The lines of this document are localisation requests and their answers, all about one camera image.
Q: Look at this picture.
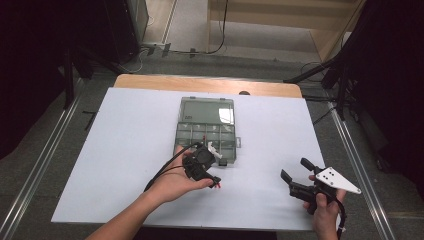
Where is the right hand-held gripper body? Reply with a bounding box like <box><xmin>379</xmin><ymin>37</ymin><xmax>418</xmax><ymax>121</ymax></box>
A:
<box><xmin>288</xmin><ymin>166</ymin><xmax>362</xmax><ymax>216</ymax></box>

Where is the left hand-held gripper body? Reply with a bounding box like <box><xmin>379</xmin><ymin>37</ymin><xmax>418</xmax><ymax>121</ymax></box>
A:
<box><xmin>182</xmin><ymin>142</ymin><xmax>223</xmax><ymax>189</ymax></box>

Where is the transparent grey compartment box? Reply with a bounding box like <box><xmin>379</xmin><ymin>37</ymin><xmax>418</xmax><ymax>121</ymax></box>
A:
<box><xmin>173</xmin><ymin>96</ymin><xmax>242</xmax><ymax>168</ymax></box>

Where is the person's right hand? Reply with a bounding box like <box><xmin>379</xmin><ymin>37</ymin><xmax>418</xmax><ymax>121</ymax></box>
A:
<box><xmin>302</xmin><ymin>175</ymin><xmax>348</xmax><ymax>223</ymax></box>

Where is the person's left hand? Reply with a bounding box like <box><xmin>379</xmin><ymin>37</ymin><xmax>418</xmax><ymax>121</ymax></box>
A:
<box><xmin>146</xmin><ymin>145</ymin><xmax>214</xmax><ymax>204</ymax></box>

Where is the white board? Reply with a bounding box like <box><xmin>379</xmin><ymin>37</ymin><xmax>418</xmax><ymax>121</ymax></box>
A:
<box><xmin>50</xmin><ymin>87</ymin><xmax>344</xmax><ymax>233</ymax></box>

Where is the wooden table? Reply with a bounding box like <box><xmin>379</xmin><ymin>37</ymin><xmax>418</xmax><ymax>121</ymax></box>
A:
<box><xmin>113</xmin><ymin>73</ymin><xmax>303</xmax><ymax>99</ymax></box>

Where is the black tripod leg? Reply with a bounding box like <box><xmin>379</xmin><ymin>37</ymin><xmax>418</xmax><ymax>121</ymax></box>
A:
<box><xmin>283</xmin><ymin>56</ymin><xmax>338</xmax><ymax>84</ymax></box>

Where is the black curtain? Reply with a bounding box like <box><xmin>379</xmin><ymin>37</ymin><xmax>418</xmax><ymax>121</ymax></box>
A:
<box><xmin>0</xmin><ymin>0</ymin><xmax>113</xmax><ymax>159</ymax></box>
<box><xmin>343</xmin><ymin>0</ymin><xmax>424</xmax><ymax>189</ymax></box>

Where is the power strip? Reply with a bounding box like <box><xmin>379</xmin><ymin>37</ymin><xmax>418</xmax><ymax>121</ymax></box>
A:
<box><xmin>141</xmin><ymin>41</ymin><xmax>172</xmax><ymax>57</ymax></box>

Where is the light wooden cabinet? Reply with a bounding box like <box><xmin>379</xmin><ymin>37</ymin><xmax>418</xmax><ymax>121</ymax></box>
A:
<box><xmin>206</xmin><ymin>0</ymin><xmax>368</xmax><ymax>63</ymax></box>

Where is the dark equipment cabinet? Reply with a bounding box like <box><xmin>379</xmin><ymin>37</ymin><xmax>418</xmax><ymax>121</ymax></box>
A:
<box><xmin>103</xmin><ymin>0</ymin><xmax>150</xmax><ymax>65</ymax></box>

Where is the metal floor rail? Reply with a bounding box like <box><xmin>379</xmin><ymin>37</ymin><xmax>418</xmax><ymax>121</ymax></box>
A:
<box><xmin>328</xmin><ymin>102</ymin><xmax>398</xmax><ymax>240</ymax></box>
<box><xmin>0</xmin><ymin>96</ymin><xmax>83</xmax><ymax>240</ymax></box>

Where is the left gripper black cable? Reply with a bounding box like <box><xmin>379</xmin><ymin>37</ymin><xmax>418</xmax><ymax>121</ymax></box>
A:
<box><xmin>143</xmin><ymin>142</ymin><xmax>203</xmax><ymax>193</ymax></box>

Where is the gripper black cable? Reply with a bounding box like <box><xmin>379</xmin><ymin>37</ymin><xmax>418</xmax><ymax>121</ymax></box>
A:
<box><xmin>334</xmin><ymin>198</ymin><xmax>348</xmax><ymax>240</ymax></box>
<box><xmin>143</xmin><ymin>142</ymin><xmax>203</xmax><ymax>193</ymax></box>

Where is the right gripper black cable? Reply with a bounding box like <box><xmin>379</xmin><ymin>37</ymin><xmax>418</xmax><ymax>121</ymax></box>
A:
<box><xmin>334</xmin><ymin>198</ymin><xmax>348</xmax><ymax>240</ymax></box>

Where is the white floor cable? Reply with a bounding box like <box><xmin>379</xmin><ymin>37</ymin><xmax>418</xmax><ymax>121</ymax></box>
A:
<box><xmin>128</xmin><ymin>46</ymin><xmax>148</xmax><ymax>75</ymax></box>

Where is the black hanging cable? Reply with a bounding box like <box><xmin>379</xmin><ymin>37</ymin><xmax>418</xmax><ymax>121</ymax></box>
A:
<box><xmin>205</xmin><ymin>0</ymin><xmax>230</xmax><ymax>55</ymax></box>

